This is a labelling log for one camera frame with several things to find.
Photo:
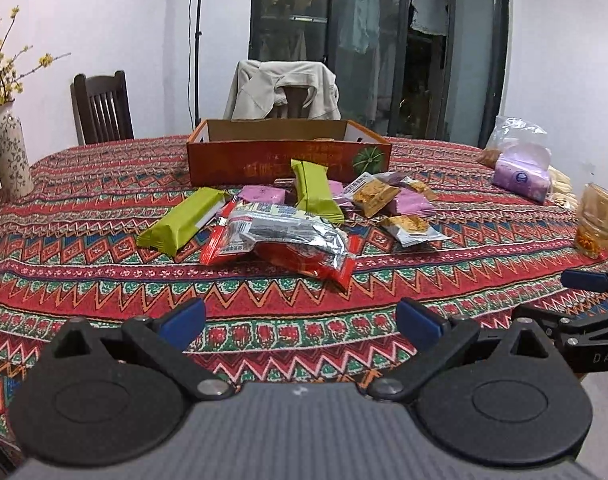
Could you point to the glass cup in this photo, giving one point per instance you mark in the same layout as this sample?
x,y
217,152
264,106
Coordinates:
x,y
595,220

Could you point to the orange cardboard box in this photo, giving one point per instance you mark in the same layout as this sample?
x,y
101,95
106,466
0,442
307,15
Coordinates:
x,y
244,165

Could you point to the red patterned tablecloth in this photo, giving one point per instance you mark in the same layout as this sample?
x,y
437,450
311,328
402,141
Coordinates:
x,y
108,285

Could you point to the yellow flower branches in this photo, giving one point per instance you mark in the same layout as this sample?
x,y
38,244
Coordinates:
x,y
3,75

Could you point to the clear packet of yellow crackers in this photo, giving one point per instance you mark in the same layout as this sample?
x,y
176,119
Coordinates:
x,y
371,195
419,187
411,227

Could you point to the pink snack packet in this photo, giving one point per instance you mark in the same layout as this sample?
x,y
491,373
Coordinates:
x,y
261,194
411,205
341,197

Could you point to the clear plastic bag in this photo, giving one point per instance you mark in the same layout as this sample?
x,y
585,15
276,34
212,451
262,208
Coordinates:
x,y
514,132

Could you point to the short green snack packet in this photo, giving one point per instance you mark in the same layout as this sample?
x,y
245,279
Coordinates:
x,y
314,192

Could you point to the bag of white crackers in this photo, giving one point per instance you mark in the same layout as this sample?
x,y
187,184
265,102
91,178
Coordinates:
x,y
564,190

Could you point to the floral ceramic vase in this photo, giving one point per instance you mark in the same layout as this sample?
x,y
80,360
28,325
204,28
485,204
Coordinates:
x,y
12,155

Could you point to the large silver red snack packet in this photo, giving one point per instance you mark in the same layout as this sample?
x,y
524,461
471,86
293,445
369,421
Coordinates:
x,y
294,240

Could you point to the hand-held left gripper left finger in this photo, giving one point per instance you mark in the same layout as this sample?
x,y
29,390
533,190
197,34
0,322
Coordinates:
x,y
183,319

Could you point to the dark wooden chair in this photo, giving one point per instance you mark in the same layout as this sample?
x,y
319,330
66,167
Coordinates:
x,y
101,110

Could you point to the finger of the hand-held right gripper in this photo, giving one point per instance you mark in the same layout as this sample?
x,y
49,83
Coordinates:
x,y
584,319
584,280

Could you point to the light blue hanging garment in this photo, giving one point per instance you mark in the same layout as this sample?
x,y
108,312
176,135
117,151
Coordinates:
x,y
366,5

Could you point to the white hanging garment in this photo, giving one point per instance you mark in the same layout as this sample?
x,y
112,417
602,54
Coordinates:
x,y
430,7

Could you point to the purple tissue pack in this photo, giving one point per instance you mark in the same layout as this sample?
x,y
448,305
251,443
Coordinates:
x,y
521,180

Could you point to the small red snack packet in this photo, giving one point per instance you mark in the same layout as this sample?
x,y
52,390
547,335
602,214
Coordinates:
x,y
218,245

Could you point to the beige jacket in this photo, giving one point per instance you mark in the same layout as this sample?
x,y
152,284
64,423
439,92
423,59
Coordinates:
x,y
254,90

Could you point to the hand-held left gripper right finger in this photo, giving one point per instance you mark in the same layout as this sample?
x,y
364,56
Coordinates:
x,y
420,322

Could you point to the dark framed sliding glass door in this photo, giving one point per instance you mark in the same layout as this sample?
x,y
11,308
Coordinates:
x,y
359,85

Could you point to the wooden chair under jacket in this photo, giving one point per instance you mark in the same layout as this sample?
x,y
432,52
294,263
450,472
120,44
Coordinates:
x,y
291,102

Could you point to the long green snack packet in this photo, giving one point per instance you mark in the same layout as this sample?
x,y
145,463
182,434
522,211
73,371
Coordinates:
x,y
178,222

